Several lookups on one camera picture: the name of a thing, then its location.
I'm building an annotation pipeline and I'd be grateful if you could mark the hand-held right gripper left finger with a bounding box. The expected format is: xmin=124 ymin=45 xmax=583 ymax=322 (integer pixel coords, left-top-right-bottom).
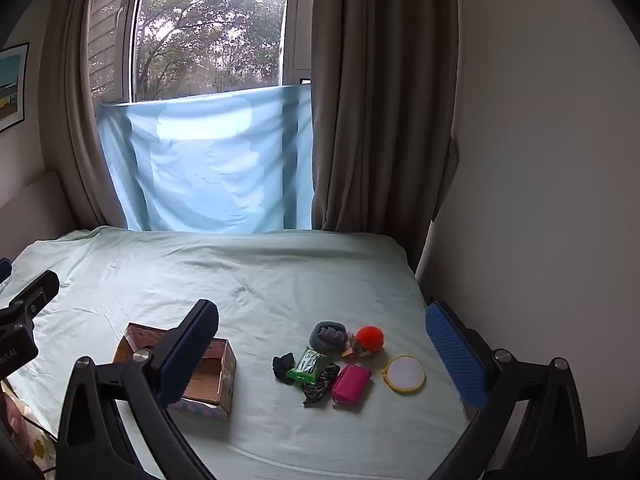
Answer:
xmin=55 ymin=299 xmax=221 ymax=480

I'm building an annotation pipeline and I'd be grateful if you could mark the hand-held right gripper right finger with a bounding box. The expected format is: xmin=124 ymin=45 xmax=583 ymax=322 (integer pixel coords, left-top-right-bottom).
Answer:
xmin=425 ymin=301 xmax=589 ymax=480

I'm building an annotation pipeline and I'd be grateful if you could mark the cardboard box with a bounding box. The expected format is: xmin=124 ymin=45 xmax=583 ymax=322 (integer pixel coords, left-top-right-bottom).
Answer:
xmin=112 ymin=322 xmax=238 ymax=420

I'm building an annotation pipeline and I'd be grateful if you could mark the round yellow-rimmed mesh bag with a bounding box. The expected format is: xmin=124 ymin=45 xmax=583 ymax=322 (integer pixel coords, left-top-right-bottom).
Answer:
xmin=381 ymin=355 xmax=427 ymax=394

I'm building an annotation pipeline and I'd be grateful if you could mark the person's left hand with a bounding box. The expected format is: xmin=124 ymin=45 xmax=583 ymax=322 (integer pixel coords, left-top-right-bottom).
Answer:
xmin=0 ymin=392 xmax=31 ymax=458

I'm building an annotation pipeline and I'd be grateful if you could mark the white headboard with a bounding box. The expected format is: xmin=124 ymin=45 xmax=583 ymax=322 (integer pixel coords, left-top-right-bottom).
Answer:
xmin=0 ymin=170 xmax=79 ymax=262

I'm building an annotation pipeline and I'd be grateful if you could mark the orange pompom ball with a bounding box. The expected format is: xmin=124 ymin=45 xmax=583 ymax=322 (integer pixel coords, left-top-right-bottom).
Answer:
xmin=342 ymin=326 xmax=385 ymax=359

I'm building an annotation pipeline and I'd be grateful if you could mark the small black cloth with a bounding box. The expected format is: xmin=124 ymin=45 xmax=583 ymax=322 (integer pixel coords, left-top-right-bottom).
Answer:
xmin=272 ymin=352 xmax=299 ymax=386

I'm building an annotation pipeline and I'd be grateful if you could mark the floral cloth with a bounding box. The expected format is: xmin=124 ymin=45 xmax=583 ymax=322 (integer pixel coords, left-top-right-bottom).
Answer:
xmin=19 ymin=422 xmax=59 ymax=472

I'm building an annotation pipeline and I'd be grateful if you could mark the magenta pouch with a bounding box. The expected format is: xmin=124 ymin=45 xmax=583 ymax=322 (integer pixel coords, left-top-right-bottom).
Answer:
xmin=331 ymin=364 xmax=373 ymax=407

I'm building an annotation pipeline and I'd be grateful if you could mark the green plastic packet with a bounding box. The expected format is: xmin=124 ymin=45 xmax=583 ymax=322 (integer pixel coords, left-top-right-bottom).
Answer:
xmin=286 ymin=347 xmax=332 ymax=386

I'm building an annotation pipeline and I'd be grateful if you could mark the rolled grey sock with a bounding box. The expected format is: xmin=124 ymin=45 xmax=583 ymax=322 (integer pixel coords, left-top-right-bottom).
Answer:
xmin=309 ymin=320 xmax=349 ymax=354

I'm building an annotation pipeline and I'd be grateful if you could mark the black patterned cloth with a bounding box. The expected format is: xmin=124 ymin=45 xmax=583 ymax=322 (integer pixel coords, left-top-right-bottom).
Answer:
xmin=301 ymin=364 xmax=342 ymax=407

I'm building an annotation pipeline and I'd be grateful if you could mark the brown curtain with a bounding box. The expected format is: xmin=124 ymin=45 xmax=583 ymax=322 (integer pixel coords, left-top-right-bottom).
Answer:
xmin=37 ymin=0 xmax=128 ymax=231
xmin=310 ymin=0 xmax=461 ymax=267

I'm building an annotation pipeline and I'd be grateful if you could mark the light blue window cloth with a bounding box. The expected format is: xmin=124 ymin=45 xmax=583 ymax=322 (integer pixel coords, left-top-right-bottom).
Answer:
xmin=95 ymin=85 xmax=317 ymax=235

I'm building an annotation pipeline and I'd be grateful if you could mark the window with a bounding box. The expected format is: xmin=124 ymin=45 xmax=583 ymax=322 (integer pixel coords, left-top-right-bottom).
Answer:
xmin=87 ymin=0 xmax=317 ymax=107

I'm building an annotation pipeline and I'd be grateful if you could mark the framed wall picture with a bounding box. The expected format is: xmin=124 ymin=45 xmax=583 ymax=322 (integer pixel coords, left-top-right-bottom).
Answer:
xmin=0 ymin=42 xmax=30 ymax=134

